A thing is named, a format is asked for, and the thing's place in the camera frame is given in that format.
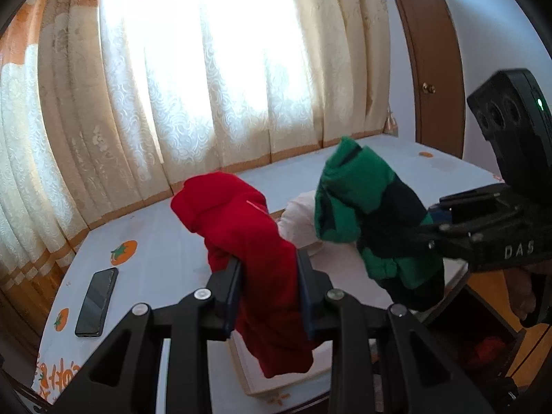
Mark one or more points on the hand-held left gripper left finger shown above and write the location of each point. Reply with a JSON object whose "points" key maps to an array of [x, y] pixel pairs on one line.
{"points": [[235, 293]]}

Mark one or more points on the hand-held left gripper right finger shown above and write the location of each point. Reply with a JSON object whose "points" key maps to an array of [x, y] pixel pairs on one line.
{"points": [[304, 293]]}

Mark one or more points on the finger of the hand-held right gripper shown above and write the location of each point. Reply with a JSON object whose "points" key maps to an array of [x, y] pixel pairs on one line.
{"points": [[435, 241], [470, 202]]}

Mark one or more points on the red underwear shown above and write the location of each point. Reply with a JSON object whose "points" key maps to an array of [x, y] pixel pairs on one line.
{"points": [[487, 349], [267, 276]]}

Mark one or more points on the brown wooden drawer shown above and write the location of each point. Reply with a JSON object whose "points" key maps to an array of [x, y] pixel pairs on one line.
{"points": [[457, 310]]}

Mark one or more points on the white cloth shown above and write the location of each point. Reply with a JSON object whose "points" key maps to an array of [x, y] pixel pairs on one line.
{"points": [[297, 220]]}

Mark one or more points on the cream cardboard box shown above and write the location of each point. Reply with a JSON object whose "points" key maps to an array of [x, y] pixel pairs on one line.
{"points": [[276, 384]]}

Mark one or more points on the green and black underwear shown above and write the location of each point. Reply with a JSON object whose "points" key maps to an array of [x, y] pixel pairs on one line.
{"points": [[349, 181]]}

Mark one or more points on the person's right hand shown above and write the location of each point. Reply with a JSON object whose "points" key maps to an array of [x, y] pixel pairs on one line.
{"points": [[519, 289]]}

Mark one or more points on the brass door knob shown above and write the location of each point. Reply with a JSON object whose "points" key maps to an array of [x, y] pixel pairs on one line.
{"points": [[428, 88]]}

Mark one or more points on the curtain tieback tassel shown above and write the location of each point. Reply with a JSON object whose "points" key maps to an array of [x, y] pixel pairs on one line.
{"points": [[390, 123]]}

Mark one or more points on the brown wooden door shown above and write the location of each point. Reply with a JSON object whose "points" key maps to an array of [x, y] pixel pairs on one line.
{"points": [[435, 51]]}

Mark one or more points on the black smartphone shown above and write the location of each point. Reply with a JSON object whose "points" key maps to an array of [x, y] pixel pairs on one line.
{"points": [[95, 302]]}

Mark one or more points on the cream patterned curtain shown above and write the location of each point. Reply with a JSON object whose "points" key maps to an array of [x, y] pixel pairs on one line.
{"points": [[215, 73]]}

